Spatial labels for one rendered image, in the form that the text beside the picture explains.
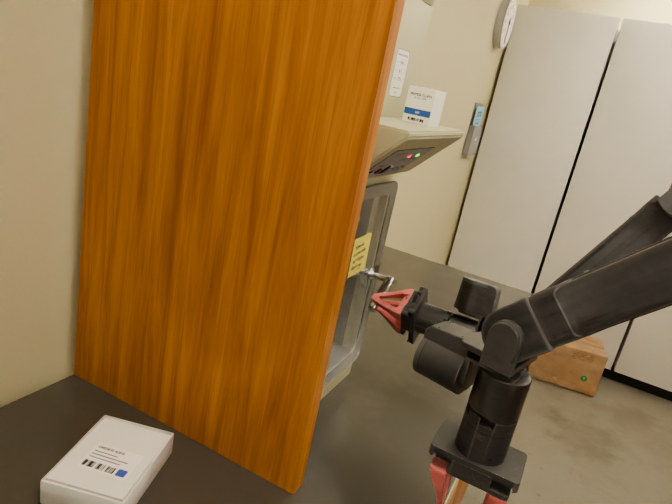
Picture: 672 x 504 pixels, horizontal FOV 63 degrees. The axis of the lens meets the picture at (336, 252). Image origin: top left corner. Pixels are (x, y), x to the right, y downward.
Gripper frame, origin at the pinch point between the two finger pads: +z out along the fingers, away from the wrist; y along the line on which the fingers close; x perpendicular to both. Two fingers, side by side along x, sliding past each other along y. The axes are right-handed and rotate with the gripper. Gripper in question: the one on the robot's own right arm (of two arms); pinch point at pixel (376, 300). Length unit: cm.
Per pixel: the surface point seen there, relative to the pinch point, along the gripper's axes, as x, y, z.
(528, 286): -207, -214, -12
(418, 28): -30, 40, 5
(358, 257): -1.2, 9.1, 4.1
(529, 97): -271, -112, 23
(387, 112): -17.1, 30.3, 5.4
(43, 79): 14, 44, 49
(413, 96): -18.3, 33.7, 1.1
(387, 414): 11.2, -20.1, -7.4
